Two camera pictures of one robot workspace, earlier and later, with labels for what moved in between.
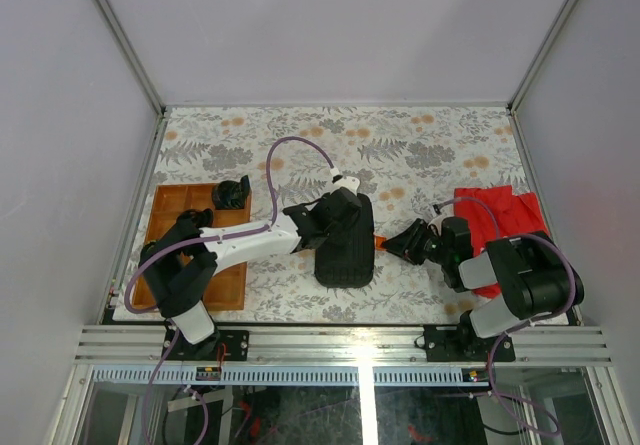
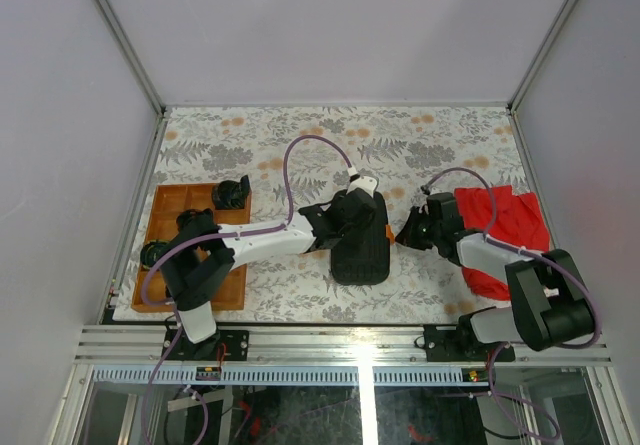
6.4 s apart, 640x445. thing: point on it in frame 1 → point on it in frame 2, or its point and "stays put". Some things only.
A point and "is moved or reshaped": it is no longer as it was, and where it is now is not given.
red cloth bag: x=495 y=212 stays put
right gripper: x=405 y=243 → x=407 y=235
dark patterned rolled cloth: x=231 y=195 stays put
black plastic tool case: x=345 y=259 is moved or reshaped
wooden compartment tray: x=228 y=290 stays put
